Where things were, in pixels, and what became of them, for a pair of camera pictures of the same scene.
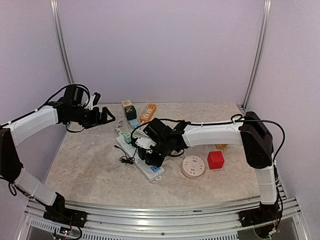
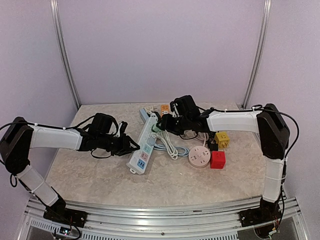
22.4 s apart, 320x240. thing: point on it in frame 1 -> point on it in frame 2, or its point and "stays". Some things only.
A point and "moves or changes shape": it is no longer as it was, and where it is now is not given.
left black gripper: (96, 120) -> (125, 147)
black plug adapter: (125, 159) -> (214, 146)
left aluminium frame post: (57, 23) stays
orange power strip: (148, 113) -> (164, 109)
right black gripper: (153, 162) -> (166, 124)
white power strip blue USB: (151, 173) moves or changes shape
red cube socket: (215, 159) stays
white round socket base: (193, 166) -> (199, 156)
